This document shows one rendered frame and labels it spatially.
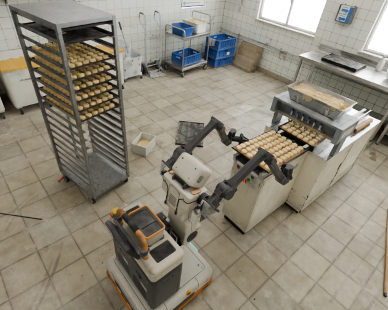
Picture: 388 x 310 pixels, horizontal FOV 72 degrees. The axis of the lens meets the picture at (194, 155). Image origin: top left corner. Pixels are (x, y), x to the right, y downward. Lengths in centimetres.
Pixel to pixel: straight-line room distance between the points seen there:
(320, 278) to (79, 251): 223
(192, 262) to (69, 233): 127
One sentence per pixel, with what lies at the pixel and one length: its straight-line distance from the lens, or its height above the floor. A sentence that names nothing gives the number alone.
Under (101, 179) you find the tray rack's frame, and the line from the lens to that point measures 318.
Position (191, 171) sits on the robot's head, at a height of 122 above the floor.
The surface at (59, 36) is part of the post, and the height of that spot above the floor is 174.
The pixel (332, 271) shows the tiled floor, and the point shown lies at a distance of 306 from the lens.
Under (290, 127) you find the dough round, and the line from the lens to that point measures 294.
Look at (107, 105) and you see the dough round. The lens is 268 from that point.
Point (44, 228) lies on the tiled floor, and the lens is 309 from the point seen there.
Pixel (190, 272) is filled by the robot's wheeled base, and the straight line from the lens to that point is 232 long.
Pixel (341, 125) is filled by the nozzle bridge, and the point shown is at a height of 118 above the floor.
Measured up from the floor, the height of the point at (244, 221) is 22.
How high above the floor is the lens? 234
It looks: 39 degrees down
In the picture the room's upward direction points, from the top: 6 degrees clockwise
